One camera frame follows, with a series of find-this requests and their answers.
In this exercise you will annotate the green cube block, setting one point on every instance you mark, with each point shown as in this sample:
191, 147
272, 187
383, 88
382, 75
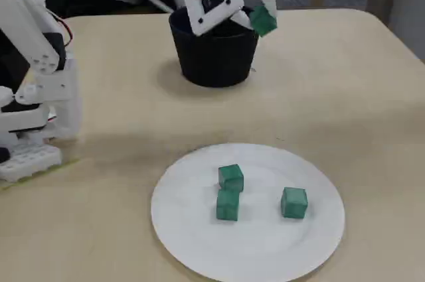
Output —
227, 209
293, 203
263, 20
230, 177

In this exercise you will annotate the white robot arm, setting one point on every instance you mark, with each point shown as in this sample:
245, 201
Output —
50, 96

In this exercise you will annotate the black pot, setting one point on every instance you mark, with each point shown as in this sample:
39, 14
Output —
216, 63

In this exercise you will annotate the white round plate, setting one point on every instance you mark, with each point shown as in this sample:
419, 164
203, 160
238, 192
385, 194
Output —
265, 245

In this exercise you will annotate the green tape strip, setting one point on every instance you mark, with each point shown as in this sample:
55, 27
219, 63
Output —
68, 163

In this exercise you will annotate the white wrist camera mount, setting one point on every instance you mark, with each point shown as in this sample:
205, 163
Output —
214, 5

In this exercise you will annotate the white perforated base plate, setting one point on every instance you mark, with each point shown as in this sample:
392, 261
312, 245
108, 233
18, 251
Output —
30, 161

